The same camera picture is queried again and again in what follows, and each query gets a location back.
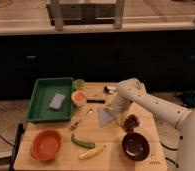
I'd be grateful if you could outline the wooden stool frame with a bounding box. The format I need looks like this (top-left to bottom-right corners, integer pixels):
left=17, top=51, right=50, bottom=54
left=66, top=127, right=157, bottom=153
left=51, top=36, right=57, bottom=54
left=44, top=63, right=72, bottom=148
left=46, top=0, right=125, bottom=31

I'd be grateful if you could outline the small green cup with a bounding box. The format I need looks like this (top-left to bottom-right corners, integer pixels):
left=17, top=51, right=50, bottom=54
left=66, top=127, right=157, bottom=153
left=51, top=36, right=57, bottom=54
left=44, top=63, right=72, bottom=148
left=73, top=79, right=85, bottom=90

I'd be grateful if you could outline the brown pine cone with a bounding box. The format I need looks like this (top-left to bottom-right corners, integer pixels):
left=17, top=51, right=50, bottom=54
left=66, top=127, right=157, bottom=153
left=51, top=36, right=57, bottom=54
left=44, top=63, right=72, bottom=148
left=122, top=114, right=140, bottom=132

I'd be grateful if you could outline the green chili pepper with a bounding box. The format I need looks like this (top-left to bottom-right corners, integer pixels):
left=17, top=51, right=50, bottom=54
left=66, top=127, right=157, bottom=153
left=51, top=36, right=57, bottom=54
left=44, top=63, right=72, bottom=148
left=71, top=134, right=96, bottom=149

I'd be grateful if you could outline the green plastic tray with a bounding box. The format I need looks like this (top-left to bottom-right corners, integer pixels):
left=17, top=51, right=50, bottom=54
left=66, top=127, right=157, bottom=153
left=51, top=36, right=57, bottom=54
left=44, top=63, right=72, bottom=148
left=26, top=77, right=73, bottom=123

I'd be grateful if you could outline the metal fork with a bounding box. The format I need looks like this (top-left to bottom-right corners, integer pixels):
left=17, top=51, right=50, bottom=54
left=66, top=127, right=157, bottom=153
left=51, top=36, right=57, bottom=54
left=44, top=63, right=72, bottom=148
left=69, top=109, right=93, bottom=131

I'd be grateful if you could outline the yellow banana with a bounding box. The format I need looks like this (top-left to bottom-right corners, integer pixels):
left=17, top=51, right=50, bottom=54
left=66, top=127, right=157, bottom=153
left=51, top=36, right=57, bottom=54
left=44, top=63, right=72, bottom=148
left=78, top=145, right=106, bottom=160

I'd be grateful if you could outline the blue grey sponge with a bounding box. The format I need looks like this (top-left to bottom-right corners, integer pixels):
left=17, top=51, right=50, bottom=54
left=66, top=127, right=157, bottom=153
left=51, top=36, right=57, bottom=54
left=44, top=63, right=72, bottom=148
left=49, top=93, right=66, bottom=110

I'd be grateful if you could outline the white cup with orange contents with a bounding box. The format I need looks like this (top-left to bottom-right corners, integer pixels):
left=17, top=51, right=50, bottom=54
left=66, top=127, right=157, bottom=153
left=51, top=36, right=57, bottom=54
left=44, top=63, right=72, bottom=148
left=71, top=91, right=87, bottom=107

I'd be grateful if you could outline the red orange bowl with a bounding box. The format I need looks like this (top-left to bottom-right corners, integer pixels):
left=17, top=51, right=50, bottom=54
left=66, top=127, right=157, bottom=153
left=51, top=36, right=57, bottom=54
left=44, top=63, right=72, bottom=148
left=30, top=129, right=62, bottom=161

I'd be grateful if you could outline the black cable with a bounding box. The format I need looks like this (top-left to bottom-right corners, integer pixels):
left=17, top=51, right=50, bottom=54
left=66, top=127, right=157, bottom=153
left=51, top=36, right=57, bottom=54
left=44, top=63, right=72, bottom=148
left=160, top=141, right=179, bottom=152

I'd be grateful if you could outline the dark brown bowl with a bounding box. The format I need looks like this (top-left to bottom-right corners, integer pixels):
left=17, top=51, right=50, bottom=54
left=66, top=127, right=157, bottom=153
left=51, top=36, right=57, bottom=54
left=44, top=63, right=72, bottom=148
left=122, top=132, right=150, bottom=161

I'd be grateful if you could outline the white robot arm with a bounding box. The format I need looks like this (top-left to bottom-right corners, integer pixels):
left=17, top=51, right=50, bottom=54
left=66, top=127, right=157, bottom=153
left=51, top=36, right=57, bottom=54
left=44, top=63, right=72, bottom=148
left=111, top=78, right=195, bottom=171

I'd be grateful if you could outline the grey towel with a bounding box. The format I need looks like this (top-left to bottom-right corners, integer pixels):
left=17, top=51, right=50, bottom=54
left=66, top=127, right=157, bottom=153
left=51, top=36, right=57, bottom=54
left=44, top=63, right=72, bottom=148
left=98, top=107, right=118, bottom=127

